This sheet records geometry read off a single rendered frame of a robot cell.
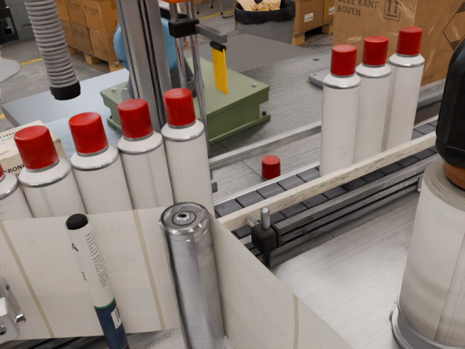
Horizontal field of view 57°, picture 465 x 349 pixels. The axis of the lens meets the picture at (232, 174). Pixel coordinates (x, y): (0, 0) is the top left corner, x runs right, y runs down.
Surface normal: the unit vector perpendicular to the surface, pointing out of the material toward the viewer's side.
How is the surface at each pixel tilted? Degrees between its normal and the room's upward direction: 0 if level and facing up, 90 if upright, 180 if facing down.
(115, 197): 90
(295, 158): 0
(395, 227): 0
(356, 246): 0
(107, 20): 90
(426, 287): 93
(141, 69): 90
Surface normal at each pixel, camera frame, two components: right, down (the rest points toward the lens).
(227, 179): -0.07, -0.84
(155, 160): 0.65, 0.37
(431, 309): -0.74, 0.38
